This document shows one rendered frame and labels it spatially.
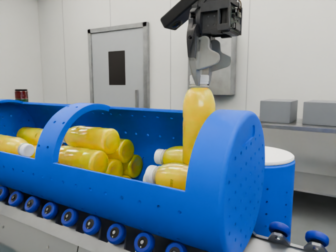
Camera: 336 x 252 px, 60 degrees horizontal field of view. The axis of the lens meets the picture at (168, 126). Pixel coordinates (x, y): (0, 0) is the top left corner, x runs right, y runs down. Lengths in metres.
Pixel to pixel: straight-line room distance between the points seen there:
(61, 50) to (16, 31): 0.85
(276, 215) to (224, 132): 0.61
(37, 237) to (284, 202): 0.76
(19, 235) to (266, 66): 3.43
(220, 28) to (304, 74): 3.29
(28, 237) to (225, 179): 0.60
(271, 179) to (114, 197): 0.57
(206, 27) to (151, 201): 0.34
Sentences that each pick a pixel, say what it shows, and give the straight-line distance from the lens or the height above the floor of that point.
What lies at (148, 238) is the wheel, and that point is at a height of 0.98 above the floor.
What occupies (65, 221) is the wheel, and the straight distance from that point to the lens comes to 0.78.
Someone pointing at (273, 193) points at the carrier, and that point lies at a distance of 1.03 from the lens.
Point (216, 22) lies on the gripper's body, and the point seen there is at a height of 1.40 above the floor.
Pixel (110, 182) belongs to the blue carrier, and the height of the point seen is 1.09.
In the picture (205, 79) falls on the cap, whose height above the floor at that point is 1.29.
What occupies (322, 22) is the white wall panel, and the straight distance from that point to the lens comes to 3.87.
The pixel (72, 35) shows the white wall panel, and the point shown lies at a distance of 5.80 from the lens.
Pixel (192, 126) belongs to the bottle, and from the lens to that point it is 0.58.
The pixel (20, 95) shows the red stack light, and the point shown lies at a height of 1.23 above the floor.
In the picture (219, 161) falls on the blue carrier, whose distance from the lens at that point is 0.47.
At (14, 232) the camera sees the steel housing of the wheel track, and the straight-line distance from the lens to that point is 0.96.
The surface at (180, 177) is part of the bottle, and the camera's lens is 0.56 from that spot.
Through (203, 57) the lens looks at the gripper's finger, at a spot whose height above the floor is 1.33.
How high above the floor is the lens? 1.28
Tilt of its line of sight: 8 degrees down
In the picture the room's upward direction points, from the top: straight up
